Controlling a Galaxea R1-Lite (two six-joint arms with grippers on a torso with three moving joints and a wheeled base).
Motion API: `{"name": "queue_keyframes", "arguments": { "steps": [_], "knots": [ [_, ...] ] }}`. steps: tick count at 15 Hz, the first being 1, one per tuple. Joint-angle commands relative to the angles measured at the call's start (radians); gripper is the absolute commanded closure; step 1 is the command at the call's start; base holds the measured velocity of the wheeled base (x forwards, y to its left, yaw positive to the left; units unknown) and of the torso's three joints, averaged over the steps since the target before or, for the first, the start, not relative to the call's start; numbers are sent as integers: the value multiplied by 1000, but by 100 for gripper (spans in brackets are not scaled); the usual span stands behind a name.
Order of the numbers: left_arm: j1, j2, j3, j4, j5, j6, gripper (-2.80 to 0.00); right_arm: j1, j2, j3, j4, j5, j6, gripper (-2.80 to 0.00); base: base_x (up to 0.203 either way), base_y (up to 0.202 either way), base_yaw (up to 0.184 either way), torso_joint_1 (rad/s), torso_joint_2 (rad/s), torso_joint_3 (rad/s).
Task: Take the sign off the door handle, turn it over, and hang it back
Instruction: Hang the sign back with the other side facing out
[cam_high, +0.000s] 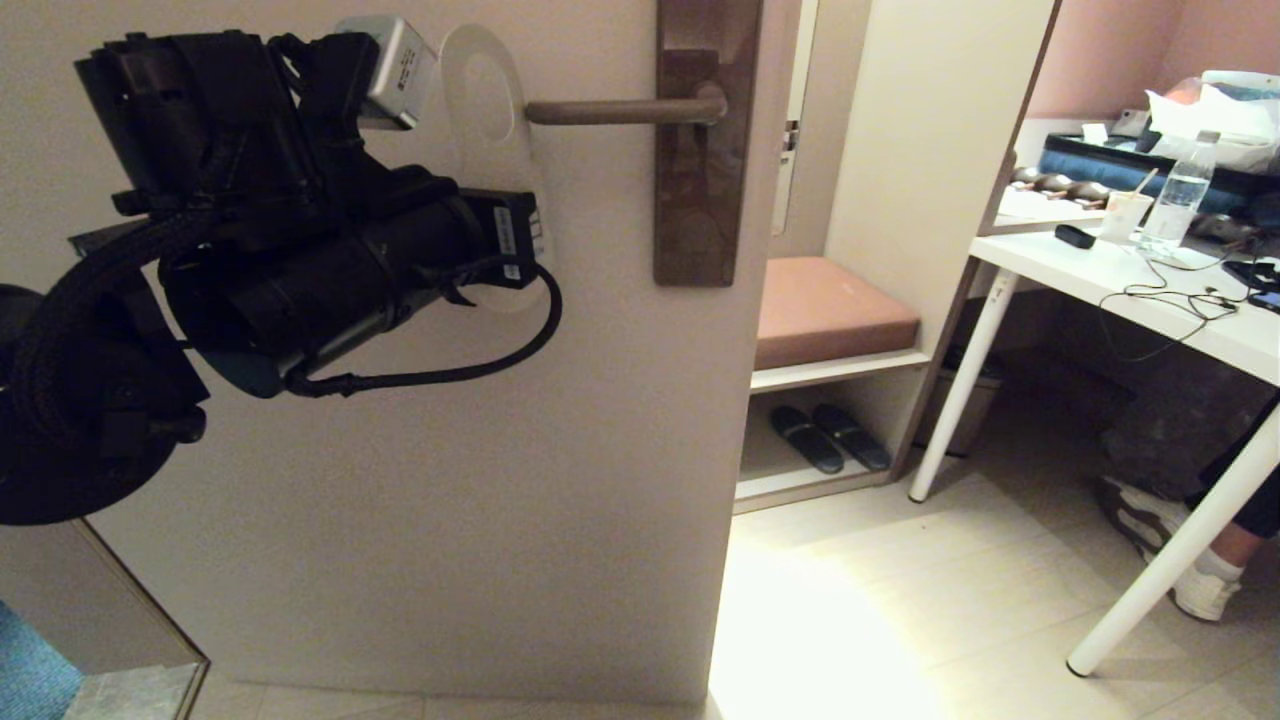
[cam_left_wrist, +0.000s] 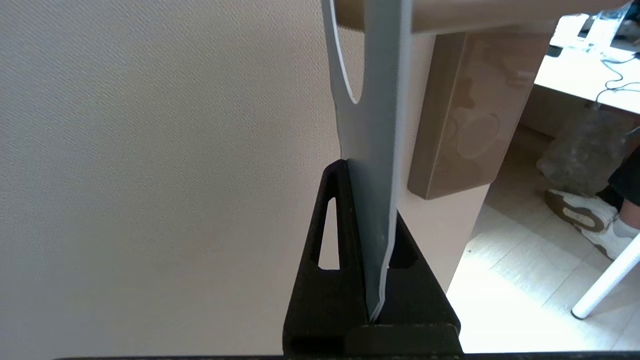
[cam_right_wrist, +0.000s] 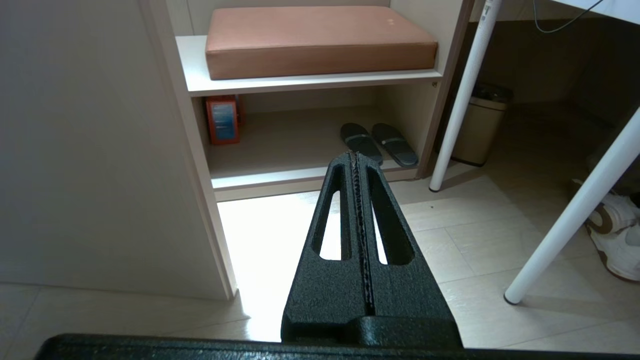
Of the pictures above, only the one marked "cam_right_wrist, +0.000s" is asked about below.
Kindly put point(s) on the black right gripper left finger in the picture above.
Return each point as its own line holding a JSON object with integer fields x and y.
{"x": 325, "y": 300}

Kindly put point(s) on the orange box blue label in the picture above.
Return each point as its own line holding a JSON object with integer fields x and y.
{"x": 224, "y": 120}

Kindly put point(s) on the beige room door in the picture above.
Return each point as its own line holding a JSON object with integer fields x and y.
{"x": 90, "y": 150}

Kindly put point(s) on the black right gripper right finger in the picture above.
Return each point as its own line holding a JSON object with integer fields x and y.
{"x": 410, "y": 300}

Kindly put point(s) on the white sneaker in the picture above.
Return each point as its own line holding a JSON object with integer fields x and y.
{"x": 620, "y": 245}

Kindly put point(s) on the black slipper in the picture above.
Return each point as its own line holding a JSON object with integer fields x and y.
{"x": 395, "y": 145}
{"x": 360, "y": 142}

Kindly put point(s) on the white shelf bench unit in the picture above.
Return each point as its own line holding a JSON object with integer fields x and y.
{"x": 300, "y": 135}

